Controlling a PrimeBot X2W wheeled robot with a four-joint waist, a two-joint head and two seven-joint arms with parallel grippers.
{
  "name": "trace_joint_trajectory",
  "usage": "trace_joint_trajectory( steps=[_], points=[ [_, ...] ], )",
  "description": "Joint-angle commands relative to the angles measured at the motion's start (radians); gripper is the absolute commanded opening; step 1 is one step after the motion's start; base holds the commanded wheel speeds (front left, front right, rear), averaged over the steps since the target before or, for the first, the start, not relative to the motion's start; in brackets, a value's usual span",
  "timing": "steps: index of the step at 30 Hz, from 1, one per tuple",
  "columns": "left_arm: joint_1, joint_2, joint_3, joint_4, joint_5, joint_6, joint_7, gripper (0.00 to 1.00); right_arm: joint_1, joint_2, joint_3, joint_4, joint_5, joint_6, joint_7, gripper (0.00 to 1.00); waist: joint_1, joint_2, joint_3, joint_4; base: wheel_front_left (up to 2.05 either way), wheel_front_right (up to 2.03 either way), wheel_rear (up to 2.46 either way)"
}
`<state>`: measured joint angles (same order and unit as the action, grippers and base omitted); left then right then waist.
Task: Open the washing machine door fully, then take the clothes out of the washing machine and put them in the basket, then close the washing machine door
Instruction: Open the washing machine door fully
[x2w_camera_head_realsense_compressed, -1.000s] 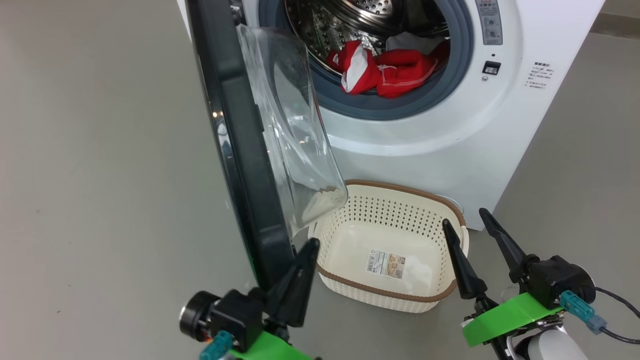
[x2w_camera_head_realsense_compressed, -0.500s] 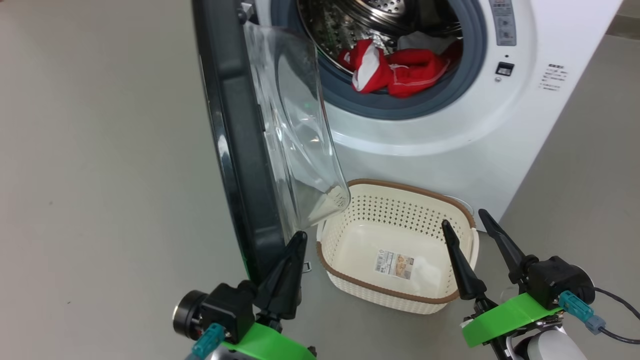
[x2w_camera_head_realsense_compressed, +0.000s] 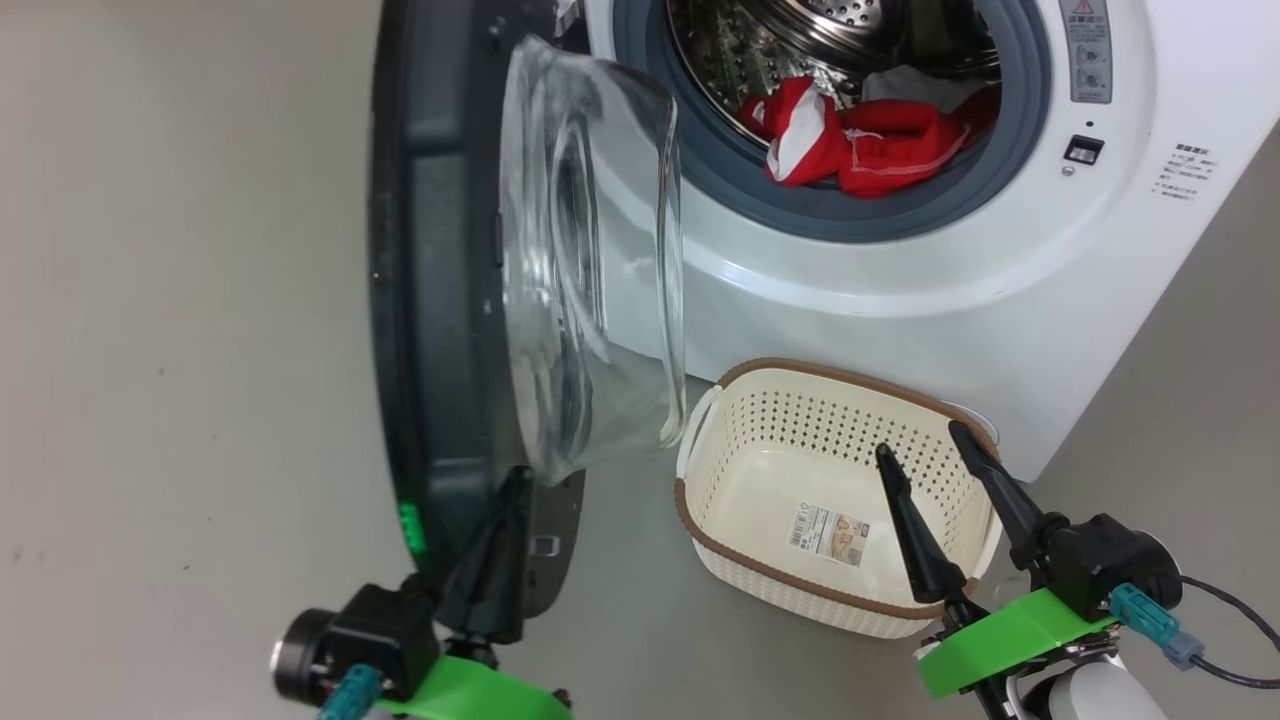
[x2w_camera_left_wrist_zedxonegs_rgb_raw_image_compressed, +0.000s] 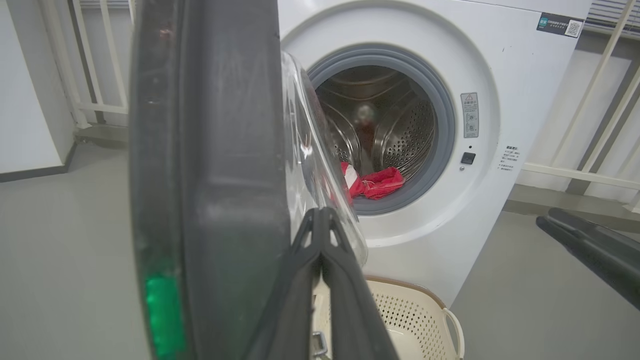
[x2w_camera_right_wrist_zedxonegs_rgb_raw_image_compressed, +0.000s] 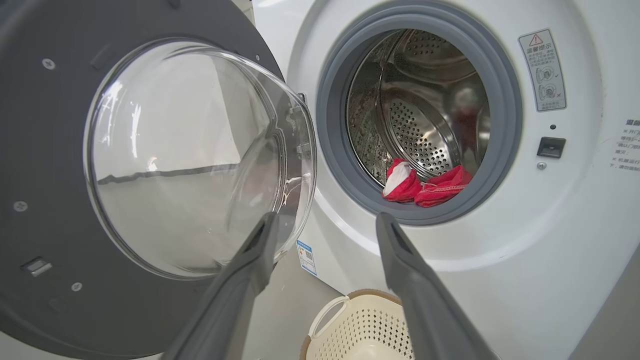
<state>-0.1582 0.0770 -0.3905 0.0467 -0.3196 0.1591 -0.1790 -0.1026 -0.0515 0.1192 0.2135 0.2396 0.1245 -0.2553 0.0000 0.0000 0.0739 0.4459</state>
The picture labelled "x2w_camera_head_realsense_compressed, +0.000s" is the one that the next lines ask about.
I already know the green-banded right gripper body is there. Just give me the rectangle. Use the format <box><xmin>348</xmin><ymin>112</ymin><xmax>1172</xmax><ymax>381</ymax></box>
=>
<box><xmin>917</xmin><ymin>588</ymin><xmax>1119</xmax><ymax>699</ymax></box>

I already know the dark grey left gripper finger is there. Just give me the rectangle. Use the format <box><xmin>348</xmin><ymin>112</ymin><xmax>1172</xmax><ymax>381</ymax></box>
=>
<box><xmin>435</xmin><ymin>465</ymin><xmax>534</xmax><ymax>646</ymax></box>

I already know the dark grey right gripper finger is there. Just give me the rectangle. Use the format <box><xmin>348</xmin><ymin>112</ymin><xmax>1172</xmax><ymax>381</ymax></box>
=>
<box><xmin>948</xmin><ymin>420</ymin><xmax>1071</xmax><ymax>579</ymax></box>
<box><xmin>875</xmin><ymin>443</ymin><xmax>981</xmax><ymax>607</ymax></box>

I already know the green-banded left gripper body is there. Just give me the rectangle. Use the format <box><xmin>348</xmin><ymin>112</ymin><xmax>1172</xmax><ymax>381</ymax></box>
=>
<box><xmin>375</xmin><ymin>655</ymin><xmax>571</xmax><ymax>720</ymax></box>

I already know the round black washer door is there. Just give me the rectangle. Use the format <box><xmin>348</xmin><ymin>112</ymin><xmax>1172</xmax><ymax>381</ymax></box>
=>
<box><xmin>368</xmin><ymin>0</ymin><xmax>689</xmax><ymax>621</ymax></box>

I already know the red garment with white stripes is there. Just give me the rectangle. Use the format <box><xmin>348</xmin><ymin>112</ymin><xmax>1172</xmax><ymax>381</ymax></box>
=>
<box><xmin>738</xmin><ymin>75</ymin><xmax>1001</xmax><ymax>199</ymax></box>

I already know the cream perforated laundry basket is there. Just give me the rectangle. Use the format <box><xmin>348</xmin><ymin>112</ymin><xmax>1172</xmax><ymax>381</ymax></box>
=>
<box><xmin>674</xmin><ymin>358</ymin><xmax>1004</xmax><ymax>641</ymax></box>

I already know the white front-load washing machine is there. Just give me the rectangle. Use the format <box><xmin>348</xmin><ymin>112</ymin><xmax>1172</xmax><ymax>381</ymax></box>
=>
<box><xmin>580</xmin><ymin>0</ymin><xmax>1280</xmax><ymax>483</ymax></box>

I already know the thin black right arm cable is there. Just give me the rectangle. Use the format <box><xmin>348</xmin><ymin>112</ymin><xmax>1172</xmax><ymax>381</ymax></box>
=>
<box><xmin>1180</xmin><ymin>575</ymin><xmax>1280</xmax><ymax>691</ymax></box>

